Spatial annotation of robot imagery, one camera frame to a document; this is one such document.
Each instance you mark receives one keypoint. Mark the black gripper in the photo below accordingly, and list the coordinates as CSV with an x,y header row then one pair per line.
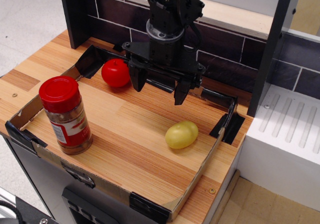
x,y
171,59

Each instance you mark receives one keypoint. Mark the red-lidded spice bottle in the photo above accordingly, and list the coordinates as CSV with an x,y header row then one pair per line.
x,y
63,105

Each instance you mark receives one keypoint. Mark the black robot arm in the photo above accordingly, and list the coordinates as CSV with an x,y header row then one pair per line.
x,y
171,20

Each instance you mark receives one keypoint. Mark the cardboard fence with black tape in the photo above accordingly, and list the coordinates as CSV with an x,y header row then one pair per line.
x,y
129,171

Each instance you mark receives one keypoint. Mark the red toy tomato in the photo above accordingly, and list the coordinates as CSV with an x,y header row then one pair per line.
x,y
115,72

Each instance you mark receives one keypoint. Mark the yellow toy potato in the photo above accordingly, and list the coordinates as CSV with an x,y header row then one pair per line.
x,y
181,134

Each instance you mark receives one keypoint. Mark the white dish drainer sink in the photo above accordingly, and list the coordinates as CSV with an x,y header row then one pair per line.
x,y
281,150

